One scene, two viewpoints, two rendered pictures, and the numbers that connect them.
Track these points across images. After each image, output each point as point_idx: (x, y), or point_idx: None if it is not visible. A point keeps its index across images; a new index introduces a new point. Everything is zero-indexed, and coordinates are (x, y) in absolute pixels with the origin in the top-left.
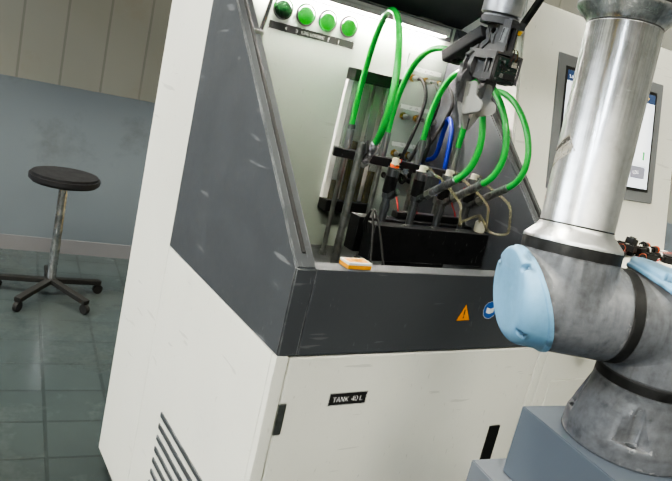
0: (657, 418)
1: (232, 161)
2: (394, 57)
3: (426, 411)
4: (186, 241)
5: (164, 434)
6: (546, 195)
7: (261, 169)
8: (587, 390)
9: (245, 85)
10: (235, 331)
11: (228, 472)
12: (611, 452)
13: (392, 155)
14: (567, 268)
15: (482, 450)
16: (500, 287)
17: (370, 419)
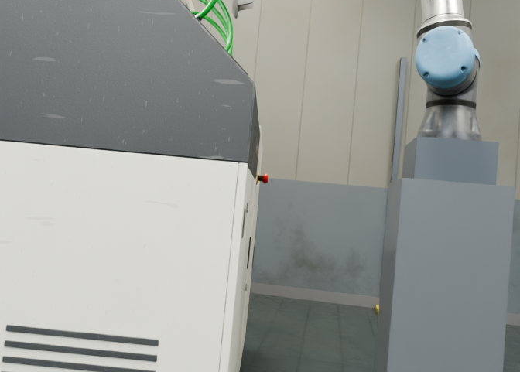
0: (476, 117)
1: (101, 18)
2: None
3: (248, 223)
4: (11, 118)
5: (27, 343)
6: (436, 3)
7: (165, 16)
8: (444, 115)
9: None
10: (164, 169)
11: (195, 299)
12: (472, 136)
13: None
14: (469, 33)
15: (248, 257)
16: (431, 54)
17: (246, 227)
